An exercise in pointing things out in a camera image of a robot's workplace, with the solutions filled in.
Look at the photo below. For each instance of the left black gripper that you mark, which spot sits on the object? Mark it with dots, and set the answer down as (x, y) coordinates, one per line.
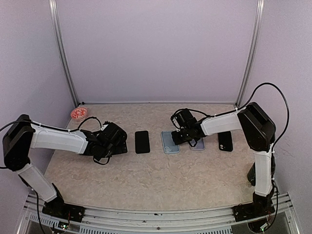
(120, 149)

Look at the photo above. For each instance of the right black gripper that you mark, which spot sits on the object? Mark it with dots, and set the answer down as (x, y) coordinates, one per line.
(177, 140)

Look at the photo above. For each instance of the light blue phone case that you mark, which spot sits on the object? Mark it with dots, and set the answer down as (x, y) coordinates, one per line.
(169, 146)

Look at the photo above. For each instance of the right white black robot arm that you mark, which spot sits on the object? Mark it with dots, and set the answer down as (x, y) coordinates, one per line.
(259, 131)

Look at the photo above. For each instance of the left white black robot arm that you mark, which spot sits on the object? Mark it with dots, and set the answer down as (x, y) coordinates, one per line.
(24, 136)

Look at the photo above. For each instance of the lilac phone case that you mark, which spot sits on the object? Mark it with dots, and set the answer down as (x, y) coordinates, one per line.
(197, 145)

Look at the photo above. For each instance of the black phone case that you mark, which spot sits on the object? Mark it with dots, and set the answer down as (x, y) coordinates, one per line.
(225, 141)

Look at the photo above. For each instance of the red white patterned bowl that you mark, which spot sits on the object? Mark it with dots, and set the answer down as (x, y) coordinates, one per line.
(79, 114)

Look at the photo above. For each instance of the black cup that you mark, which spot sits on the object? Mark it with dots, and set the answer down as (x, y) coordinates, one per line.
(251, 175)

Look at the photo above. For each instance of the front aluminium rail base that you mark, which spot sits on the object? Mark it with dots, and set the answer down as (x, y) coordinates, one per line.
(218, 220)

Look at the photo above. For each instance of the left aluminium frame post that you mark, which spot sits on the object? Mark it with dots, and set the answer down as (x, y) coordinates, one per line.
(61, 50)

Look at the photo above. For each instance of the aluminium frame post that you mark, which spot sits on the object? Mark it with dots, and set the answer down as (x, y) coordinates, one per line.
(252, 51)
(61, 50)

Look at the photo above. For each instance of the right aluminium frame post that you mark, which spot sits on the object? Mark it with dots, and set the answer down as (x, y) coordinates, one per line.
(252, 51)

